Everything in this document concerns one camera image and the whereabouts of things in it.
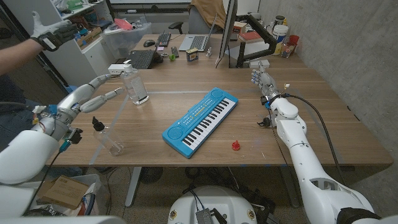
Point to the round black fan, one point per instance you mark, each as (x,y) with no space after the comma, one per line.
(150,175)

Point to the clear glass jar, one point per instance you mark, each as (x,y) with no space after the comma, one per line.
(287,50)

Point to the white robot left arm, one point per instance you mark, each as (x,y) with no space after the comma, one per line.
(25,155)

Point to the white shelf cabinet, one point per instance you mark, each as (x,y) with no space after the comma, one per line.
(90,62)

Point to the computer monitor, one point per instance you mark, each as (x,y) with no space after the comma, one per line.
(228,28)

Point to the silver laptop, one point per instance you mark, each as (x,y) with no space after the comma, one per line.
(197,42)

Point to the open cardboard box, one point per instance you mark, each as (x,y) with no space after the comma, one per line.
(90,35)

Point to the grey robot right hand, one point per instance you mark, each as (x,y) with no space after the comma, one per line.
(267,82)

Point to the brown cardboard box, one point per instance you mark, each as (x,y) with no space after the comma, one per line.
(65,193)

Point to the white table leg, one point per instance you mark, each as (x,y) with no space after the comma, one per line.
(133,186)

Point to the person's bare forearm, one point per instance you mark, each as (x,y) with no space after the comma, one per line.
(15,57)

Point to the small silver figure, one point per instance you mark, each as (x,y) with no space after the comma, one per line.
(209,52)

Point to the black computer mouse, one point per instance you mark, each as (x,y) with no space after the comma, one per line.
(149,43)

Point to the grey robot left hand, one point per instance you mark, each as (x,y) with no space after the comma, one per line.
(76,99)

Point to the white power strip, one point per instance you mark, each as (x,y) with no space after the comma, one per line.
(115,69)

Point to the flat white box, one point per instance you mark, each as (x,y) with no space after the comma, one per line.
(254,63)

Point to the pink package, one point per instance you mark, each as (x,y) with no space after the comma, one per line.
(122,24)

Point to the red book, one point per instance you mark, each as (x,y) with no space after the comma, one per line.
(250,36)

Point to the small red toy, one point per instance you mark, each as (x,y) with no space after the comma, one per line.
(236,145)

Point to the small green object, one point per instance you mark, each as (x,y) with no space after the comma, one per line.
(172,57)

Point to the dark-lidded jar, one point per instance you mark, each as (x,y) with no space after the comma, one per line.
(279,20)

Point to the white orange box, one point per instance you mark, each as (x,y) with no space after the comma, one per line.
(239,27)

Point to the clear plastic storage bin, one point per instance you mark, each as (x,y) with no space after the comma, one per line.
(124,42)

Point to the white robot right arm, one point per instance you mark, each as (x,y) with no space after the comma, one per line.
(311,174)

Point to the grey office chair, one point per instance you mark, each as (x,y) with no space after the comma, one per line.
(199,23)

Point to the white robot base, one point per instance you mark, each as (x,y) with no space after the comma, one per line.
(214,200)

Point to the clear black-capped spray bottle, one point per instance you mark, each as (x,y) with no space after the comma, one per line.
(107,140)

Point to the black remote control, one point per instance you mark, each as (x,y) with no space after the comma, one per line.
(174,51)

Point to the grey table leg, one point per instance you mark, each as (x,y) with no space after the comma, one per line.
(289,186)

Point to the white plastic jar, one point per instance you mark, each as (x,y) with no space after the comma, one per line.
(280,32)

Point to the small black keyboard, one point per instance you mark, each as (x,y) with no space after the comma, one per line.
(163,39)

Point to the black laptop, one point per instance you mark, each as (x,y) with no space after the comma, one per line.
(141,59)

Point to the green package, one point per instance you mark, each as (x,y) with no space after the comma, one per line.
(74,3)

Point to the blue toy piano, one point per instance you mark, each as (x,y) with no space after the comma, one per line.
(199,121)

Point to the red cup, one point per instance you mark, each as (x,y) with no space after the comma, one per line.
(293,40)

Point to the brown jacket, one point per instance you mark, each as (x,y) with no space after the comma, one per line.
(210,11)

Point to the small yellow-blue box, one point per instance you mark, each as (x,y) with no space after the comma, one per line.
(192,54)

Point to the person's white-green gloved hand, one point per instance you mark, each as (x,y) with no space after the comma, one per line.
(53,32)

